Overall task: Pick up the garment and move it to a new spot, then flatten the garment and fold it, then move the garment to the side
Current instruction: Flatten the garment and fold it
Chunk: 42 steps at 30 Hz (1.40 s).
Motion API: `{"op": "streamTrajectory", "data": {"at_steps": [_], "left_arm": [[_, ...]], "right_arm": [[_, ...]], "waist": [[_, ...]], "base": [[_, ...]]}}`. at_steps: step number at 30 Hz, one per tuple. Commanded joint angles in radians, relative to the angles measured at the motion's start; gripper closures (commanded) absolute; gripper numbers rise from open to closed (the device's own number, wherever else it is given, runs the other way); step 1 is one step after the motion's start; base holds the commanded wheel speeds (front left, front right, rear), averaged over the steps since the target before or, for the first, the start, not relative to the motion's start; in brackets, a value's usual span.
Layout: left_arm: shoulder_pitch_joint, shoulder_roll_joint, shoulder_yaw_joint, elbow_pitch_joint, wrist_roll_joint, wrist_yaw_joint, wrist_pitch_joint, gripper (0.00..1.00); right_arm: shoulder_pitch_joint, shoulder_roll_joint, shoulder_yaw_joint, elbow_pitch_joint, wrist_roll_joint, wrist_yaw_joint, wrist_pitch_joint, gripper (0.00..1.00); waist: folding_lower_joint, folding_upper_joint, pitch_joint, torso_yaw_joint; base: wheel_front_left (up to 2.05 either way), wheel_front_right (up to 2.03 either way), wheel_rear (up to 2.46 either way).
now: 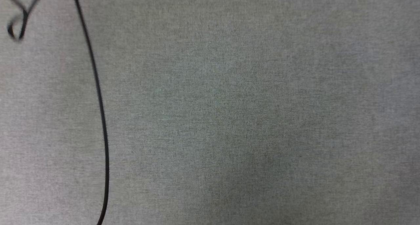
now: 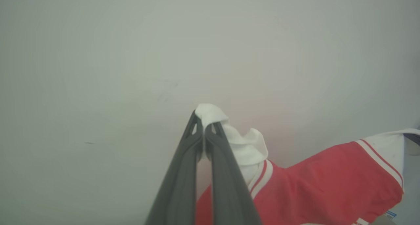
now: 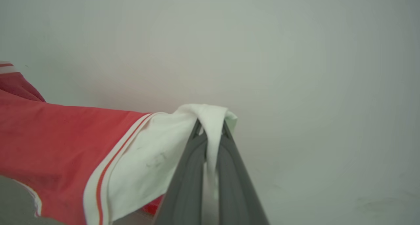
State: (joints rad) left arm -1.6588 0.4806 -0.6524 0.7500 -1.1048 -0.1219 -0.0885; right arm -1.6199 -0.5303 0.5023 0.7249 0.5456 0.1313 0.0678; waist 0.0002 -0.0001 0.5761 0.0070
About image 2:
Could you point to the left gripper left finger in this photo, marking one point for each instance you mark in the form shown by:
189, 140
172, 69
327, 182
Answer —
180, 185

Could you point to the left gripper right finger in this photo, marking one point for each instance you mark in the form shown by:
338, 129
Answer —
229, 192

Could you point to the red and white garment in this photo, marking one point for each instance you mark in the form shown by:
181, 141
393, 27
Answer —
328, 185

